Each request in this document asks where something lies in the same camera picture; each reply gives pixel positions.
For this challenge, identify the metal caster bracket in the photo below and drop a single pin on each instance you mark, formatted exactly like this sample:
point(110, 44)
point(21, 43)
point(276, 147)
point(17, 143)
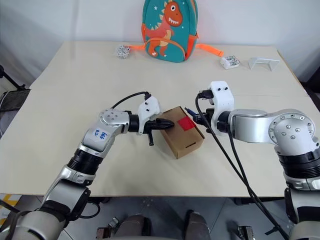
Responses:
point(247, 232)
point(108, 228)

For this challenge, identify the brown cardboard box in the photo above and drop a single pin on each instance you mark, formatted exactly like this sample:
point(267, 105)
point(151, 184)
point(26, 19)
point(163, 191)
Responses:
point(182, 142)

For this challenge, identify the small crumpled patterned object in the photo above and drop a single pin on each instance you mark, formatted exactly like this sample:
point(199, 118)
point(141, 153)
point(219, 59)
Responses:
point(123, 51)

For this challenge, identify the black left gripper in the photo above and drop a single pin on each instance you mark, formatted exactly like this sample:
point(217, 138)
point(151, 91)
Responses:
point(150, 126)

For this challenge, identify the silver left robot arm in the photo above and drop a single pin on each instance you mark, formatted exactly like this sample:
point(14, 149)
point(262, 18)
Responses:
point(110, 120)

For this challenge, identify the black fabric bag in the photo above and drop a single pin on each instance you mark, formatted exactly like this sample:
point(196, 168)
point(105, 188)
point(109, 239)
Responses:
point(13, 100)

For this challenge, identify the red tape seal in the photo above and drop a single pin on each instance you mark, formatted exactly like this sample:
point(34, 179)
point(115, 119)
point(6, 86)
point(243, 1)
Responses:
point(186, 123)

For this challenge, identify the black tripod leg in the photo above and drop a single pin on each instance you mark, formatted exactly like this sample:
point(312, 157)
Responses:
point(11, 80)

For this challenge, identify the teal dinosaur backpack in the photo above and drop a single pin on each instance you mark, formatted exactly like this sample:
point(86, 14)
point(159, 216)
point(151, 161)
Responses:
point(170, 32)

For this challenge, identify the black equipment block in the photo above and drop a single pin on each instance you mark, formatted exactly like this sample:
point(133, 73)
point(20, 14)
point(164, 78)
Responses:
point(313, 88)

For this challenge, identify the clear acrylic stand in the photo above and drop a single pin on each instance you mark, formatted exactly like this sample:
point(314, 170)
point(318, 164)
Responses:
point(273, 64)

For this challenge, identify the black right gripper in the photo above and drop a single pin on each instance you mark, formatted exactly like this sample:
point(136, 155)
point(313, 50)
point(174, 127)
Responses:
point(208, 120)

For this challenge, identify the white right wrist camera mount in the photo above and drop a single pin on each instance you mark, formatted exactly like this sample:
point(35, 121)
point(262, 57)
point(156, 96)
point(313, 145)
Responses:
point(222, 100)

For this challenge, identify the dark rounded shape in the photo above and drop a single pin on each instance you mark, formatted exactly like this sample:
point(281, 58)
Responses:
point(197, 223)
point(136, 225)

